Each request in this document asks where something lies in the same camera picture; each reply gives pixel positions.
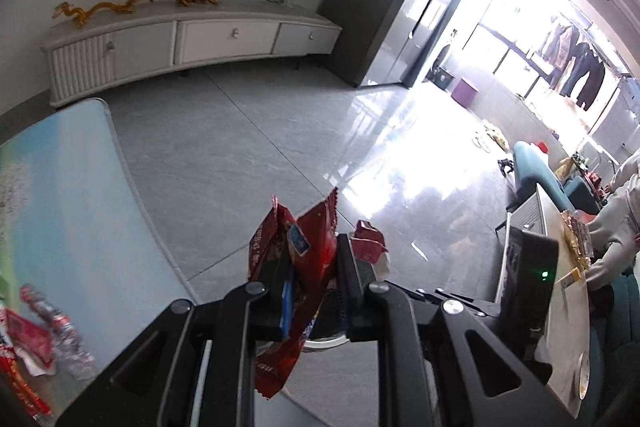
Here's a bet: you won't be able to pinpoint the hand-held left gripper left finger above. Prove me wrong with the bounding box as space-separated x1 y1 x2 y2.
55 253 301 427

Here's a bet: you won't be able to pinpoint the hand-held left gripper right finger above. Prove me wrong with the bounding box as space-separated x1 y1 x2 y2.
336 232 577 427

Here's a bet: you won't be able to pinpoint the black hanging pants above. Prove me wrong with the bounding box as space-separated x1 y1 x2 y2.
559 41 607 110

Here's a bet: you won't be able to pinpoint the black bin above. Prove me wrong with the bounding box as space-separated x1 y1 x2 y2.
432 64 456 90

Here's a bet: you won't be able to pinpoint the teal sofa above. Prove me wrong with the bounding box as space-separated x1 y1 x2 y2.
512 140 602 214

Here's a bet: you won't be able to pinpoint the crushed clear plastic bottle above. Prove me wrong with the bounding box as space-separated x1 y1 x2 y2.
20 284 99 381

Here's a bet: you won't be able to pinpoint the grey hanging coat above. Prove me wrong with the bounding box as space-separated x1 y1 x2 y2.
541 18 581 68

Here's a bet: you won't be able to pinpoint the red snack wrapper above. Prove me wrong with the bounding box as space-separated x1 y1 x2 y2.
247 188 342 401

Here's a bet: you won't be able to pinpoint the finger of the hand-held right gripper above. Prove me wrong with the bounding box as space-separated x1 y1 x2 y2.
400 288 507 319

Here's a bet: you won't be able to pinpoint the white coffee table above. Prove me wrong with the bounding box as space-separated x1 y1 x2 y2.
495 182 596 414

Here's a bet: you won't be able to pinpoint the purple stool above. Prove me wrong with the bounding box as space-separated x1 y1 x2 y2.
451 77 481 108

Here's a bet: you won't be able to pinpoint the white round trash bin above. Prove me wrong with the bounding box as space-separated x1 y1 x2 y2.
300 292 349 351

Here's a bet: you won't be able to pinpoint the red flat packet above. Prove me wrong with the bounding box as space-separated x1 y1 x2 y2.
4 308 57 376

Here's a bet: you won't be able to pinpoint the golden snack packets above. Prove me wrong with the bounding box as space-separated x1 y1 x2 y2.
559 208 594 269

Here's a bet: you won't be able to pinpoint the white television cabinet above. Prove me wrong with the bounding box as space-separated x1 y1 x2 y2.
40 0 343 108

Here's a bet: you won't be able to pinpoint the red white striped wrapper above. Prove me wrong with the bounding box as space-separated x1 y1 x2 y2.
0 351 52 424

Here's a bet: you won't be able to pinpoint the yellow cloth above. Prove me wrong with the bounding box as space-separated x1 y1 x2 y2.
472 124 509 153

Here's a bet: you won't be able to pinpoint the golden dragon figurine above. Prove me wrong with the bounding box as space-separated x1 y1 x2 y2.
53 0 176 28

